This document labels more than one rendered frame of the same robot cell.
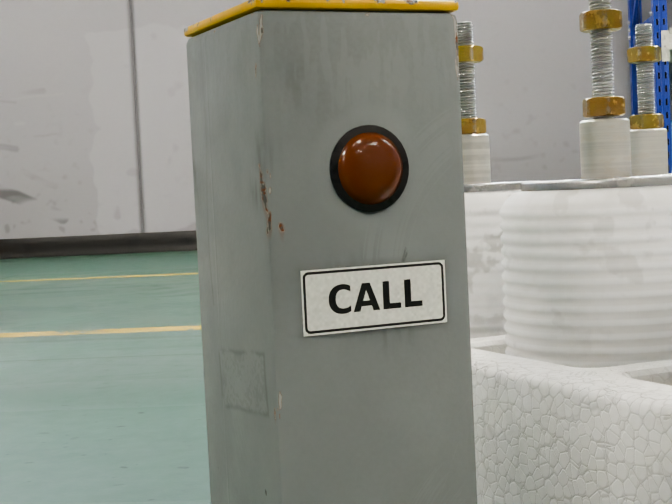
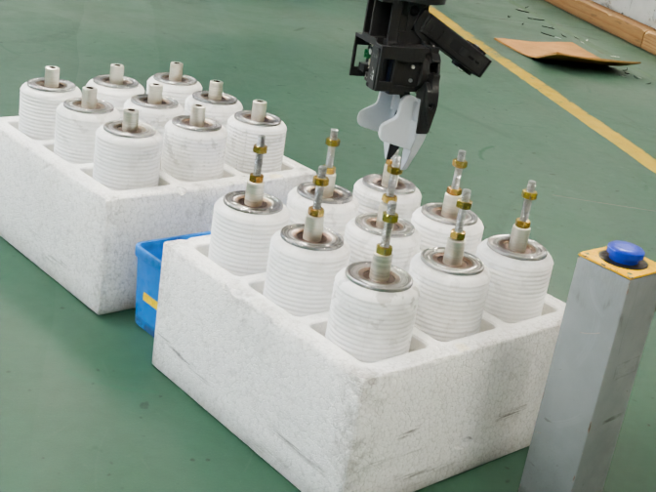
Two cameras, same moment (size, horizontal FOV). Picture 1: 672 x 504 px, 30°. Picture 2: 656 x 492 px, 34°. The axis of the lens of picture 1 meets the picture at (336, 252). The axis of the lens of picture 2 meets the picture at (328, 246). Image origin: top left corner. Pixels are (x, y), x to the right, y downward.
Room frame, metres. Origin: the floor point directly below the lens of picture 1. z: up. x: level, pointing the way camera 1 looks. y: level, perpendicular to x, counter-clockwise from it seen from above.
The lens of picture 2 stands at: (1.07, 0.93, 0.71)
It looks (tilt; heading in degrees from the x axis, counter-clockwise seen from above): 22 degrees down; 251
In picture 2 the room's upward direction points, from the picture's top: 9 degrees clockwise
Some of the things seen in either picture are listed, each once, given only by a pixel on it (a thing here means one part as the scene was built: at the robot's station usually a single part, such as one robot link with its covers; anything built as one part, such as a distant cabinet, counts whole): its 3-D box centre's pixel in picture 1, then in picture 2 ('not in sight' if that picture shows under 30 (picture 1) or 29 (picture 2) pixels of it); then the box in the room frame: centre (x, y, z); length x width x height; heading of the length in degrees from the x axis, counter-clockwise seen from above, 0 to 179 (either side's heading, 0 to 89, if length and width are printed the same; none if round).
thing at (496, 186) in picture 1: (470, 190); (379, 277); (0.67, -0.07, 0.25); 0.08 x 0.08 x 0.01
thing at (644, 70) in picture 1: (645, 91); (318, 197); (0.72, -0.18, 0.30); 0.01 x 0.01 x 0.08
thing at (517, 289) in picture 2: not in sight; (501, 313); (0.45, -0.17, 0.16); 0.10 x 0.10 x 0.18
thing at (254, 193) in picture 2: not in sight; (254, 193); (0.77, -0.29, 0.26); 0.02 x 0.02 x 0.03
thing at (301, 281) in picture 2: not in sight; (301, 307); (0.72, -0.18, 0.16); 0.10 x 0.10 x 0.18
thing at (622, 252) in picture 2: not in sight; (624, 255); (0.42, 0.00, 0.32); 0.04 x 0.04 x 0.02
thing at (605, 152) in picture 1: (605, 156); (454, 251); (0.56, -0.12, 0.26); 0.02 x 0.02 x 0.03
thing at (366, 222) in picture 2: not in sight; (385, 225); (0.61, -0.23, 0.25); 0.08 x 0.08 x 0.01
